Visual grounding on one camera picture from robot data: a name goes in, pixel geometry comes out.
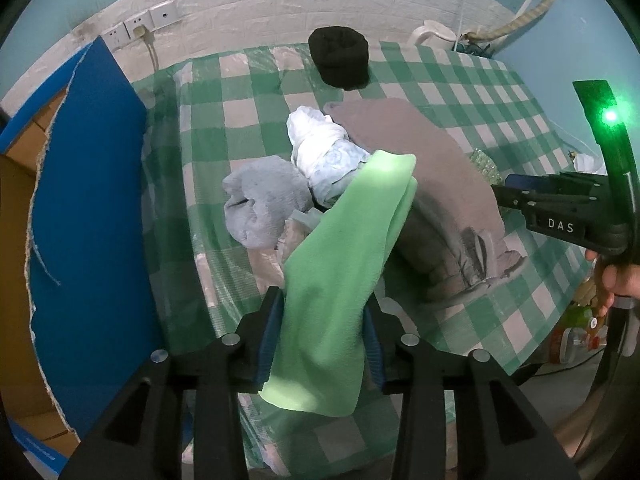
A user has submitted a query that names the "green bubble wrap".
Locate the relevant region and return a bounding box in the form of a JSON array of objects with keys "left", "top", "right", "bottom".
[{"left": 468, "top": 150, "right": 503, "bottom": 185}]

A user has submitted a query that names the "grey towel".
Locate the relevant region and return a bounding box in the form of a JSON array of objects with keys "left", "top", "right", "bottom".
[{"left": 323, "top": 98, "right": 526, "bottom": 306}]

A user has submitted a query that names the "green fleece cloth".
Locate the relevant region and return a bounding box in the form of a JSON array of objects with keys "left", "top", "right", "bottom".
[{"left": 260, "top": 150, "right": 416, "bottom": 417}]

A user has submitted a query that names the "grey sock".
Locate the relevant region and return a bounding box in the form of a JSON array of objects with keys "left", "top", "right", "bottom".
[{"left": 222, "top": 155, "right": 314, "bottom": 249}]

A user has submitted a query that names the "person right hand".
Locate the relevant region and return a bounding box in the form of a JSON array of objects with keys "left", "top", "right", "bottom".
[{"left": 585, "top": 249, "right": 640, "bottom": 316}]

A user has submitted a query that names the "white electric kettle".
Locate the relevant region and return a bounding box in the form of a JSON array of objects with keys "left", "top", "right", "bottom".
[{"left": 407, "top": 20, "right": 457, "bottom": 50}]

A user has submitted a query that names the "white blue crumpled cloth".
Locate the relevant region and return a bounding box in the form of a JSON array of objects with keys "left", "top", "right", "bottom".
[{"left": 286, "top": 105, "right": 370, "bottom": 208}]

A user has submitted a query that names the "blue cardboard box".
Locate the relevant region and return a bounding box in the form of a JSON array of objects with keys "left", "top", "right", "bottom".
[{"left": 1, "top": 40, "right": 165, "bottom": 479}]

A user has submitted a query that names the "green checkered tablecloth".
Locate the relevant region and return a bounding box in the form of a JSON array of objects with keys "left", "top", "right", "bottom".
[{"left": 136, "top": 42, "right": 589, "bottom": 479}]

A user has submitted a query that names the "black knit hat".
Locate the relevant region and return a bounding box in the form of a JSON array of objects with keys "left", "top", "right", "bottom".
[{"left": 308, "top": 26, "right": 369, "bottom": 90}]

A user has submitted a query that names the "striped hose pipe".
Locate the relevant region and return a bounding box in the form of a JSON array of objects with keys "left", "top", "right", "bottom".
[{"left": 462, "top": 0, "right": 569, "bottom": 44}]

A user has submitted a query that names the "socket power cable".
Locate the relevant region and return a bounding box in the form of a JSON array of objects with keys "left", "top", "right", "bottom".
[{"left": 134, "top": 27, "right": 162, "bottom": 73}]

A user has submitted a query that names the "white wall socket strip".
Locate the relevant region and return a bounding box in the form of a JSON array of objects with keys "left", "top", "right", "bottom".
[{"left": 101, "top": 0, "right": 181, "bottom": 51}]

